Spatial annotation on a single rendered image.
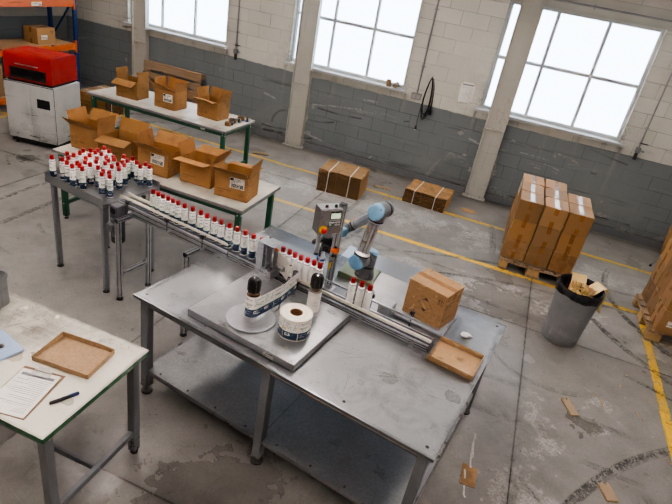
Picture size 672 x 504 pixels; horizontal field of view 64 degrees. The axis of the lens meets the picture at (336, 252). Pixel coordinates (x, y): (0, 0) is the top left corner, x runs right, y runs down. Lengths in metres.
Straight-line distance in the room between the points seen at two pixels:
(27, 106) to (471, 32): 6.20
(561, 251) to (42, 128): 6.87
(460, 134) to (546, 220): 2.67
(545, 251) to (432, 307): 3.28
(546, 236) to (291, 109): 4.86
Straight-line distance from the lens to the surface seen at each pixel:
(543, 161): 8.77
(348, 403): 3.04
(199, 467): 3.75
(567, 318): 5.60
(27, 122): 8.59
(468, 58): 8.62
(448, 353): 3.60
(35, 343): 3.44
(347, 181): 7.68
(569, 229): 6.70
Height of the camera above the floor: 2.90
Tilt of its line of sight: 28 degrees down
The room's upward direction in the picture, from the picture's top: 11 degrees clockwise
